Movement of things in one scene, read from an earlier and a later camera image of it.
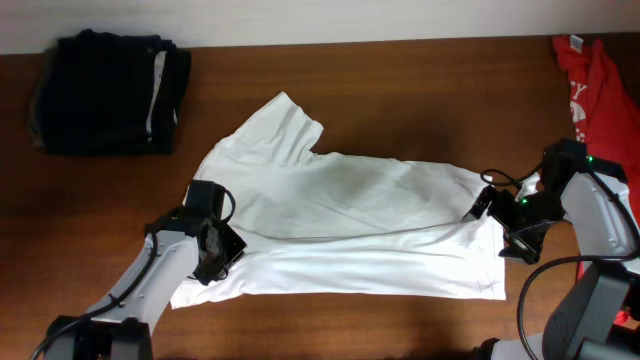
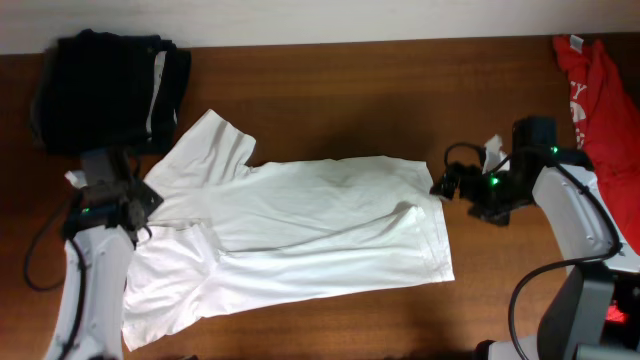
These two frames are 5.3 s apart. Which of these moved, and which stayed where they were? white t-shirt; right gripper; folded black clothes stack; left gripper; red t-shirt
Moved: right gripper; left gripper; white t-shirt
Stayed: folded black clothes stack; red t-shirt
